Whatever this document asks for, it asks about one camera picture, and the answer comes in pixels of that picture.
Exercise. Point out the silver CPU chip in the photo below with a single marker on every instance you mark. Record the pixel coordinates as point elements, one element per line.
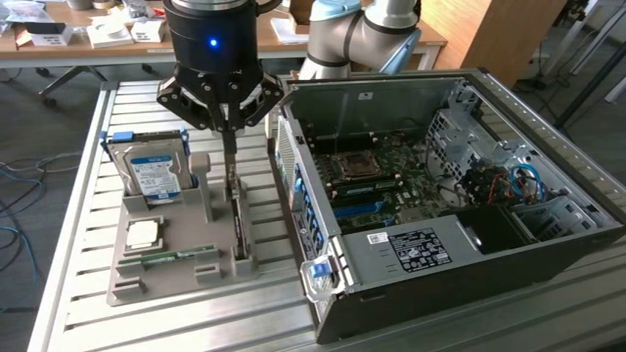
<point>142,234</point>

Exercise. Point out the blue expansion slot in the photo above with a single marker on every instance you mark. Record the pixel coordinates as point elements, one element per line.
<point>356,210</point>

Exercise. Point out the hard disk in blue caddy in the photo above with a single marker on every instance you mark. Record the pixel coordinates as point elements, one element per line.
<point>150,172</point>

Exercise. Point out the grey parts rack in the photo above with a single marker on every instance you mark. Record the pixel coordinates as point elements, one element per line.
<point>185,227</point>

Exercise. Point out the white box with roll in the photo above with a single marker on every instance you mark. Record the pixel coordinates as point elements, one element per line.
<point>109,41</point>

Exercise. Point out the wooden cabinet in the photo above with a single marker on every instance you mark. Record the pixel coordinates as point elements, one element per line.
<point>488,36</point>

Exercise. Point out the silver power supply unit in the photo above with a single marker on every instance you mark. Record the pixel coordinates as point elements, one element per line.
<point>367,264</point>

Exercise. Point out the metal CPU socket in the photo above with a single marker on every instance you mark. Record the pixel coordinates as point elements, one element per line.
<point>353,165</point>

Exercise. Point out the white labelled box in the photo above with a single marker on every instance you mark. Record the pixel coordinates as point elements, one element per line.
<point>146,34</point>

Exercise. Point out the silver perforated drive cage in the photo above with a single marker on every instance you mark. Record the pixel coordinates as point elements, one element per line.
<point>453,146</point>

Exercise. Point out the green motherboard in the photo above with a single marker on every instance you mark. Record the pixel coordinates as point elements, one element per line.
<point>415,172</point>

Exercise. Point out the black fan duct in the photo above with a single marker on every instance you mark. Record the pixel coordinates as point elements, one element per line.
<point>493,227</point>

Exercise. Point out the clear plastic bag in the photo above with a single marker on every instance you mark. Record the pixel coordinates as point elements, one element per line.
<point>24,12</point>

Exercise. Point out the silver disk bay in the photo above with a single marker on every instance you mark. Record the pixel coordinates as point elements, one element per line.
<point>562,216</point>

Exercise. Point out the grey cup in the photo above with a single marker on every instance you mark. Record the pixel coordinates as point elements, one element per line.
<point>78,4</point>

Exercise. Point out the beige tape roll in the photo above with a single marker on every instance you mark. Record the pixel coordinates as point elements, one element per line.
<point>102,3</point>

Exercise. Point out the stack of white papers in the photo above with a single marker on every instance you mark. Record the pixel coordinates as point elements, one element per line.
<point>288,33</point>

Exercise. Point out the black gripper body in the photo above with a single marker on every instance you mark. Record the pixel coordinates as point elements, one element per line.
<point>215,55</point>

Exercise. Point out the open black PC case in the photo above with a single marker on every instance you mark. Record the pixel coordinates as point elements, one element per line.
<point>439,293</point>

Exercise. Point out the blue case latch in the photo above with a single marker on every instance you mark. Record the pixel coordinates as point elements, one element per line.
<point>319,271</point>

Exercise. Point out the green graphics card black shroud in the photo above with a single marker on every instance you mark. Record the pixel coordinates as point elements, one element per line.
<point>229,154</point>

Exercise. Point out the small white case sticker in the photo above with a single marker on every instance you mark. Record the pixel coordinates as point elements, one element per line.
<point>365,96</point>

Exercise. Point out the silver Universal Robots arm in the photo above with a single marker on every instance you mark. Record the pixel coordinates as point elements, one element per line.
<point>332,36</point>

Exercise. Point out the installed green RAM stick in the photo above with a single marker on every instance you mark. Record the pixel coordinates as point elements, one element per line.
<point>367,188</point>

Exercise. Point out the white box with black lid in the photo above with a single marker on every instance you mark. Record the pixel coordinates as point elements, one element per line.
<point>48,38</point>

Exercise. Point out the brown cardboard box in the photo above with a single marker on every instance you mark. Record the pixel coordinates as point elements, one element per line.
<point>299,11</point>

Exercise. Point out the wooden desk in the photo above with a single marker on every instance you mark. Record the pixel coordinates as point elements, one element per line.
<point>150,47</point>

